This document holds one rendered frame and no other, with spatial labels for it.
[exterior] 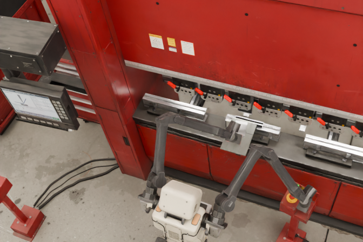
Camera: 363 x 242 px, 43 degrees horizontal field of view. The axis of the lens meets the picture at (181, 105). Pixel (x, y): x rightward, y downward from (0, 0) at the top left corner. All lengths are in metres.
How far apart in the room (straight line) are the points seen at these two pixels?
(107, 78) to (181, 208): 1.02
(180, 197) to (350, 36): 1.22
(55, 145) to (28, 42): 2.12
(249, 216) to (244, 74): 1.56
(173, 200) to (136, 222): 1.52
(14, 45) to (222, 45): 1.17
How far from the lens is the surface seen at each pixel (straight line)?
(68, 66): 3.93
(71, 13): 2.76
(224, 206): 2.65
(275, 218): 4.03
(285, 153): 3.30
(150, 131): 3.63
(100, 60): 2.96
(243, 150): 3.15
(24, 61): 2.77
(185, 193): 2.59
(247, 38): 2.61
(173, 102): 3.46
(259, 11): 2.45
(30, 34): 2.79
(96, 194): 4.30
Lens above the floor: 3.69
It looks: 53 degrees down
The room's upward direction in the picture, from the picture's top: 10 degrees counter-clockwise
